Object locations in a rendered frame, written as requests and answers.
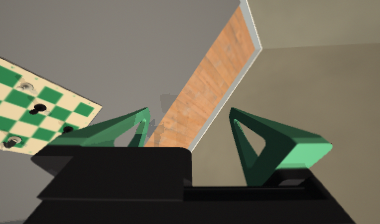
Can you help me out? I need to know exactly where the black chess piece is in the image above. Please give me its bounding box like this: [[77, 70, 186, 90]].
[[29, 104, 47, 115], [62, 126, 73, 134]]

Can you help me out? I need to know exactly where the green and cream chessboard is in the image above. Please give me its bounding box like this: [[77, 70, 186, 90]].
[[0, 57, 102, 155]]

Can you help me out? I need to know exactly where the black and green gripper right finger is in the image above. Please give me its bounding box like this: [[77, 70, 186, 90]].
[[229, 107, 332, 186]]

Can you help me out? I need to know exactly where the white pawn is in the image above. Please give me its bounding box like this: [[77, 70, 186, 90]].
[[16, 82, 33, 91]]

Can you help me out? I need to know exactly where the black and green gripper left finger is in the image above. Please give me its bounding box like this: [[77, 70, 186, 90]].
[[47, 107, 151, 147]]

